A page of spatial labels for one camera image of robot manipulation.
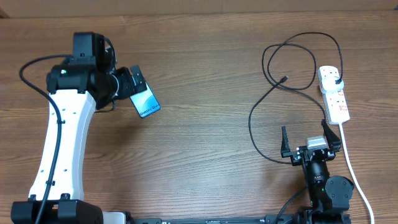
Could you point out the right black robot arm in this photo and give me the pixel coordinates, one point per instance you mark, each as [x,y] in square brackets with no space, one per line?
[329,195]

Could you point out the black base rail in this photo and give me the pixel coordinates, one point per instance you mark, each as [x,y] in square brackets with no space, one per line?
[217,221]

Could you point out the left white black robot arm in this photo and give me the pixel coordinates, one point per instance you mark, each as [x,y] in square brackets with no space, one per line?
[84,83]

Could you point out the blue Samsung Galaxy smartphone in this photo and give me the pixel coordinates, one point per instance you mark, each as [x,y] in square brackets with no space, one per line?
[145,103]

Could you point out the white power strip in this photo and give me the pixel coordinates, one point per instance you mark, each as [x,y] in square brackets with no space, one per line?
[335,103]

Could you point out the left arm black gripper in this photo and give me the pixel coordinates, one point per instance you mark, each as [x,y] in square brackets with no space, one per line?
[129,87]

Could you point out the white charger plug adapter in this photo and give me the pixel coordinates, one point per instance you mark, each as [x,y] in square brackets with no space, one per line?
[331,84]

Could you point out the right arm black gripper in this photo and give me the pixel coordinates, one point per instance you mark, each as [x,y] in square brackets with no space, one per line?
[332,141]

